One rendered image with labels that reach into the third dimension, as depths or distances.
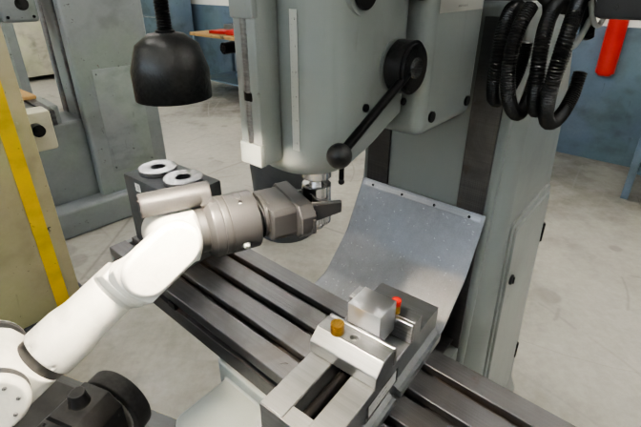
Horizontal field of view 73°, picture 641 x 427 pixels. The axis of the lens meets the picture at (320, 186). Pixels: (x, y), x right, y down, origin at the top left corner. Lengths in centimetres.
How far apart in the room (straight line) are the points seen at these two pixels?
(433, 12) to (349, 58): 17
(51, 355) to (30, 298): 192
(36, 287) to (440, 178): 205
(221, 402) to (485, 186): 67
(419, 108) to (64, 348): 57
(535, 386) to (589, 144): 312
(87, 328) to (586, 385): 204
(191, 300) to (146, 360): 129
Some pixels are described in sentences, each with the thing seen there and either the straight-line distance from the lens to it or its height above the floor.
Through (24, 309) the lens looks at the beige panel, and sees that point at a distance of 258.
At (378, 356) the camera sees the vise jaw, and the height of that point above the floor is 106.
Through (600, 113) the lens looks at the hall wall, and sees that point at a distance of 482.
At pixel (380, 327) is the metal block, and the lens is 71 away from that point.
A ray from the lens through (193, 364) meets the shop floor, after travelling 218.
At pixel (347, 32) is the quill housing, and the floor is 150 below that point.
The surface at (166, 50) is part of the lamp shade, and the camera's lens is 42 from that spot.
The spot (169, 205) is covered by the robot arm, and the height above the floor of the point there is 129.
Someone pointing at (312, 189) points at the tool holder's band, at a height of 127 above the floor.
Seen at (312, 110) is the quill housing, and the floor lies 142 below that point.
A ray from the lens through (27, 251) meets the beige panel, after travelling 245.
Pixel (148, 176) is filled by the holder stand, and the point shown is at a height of 114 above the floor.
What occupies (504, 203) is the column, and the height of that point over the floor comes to 113.
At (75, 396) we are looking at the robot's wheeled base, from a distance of 131.
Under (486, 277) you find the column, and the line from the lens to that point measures 108.
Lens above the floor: 156
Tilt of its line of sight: 26 degrees down
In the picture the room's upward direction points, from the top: straight up
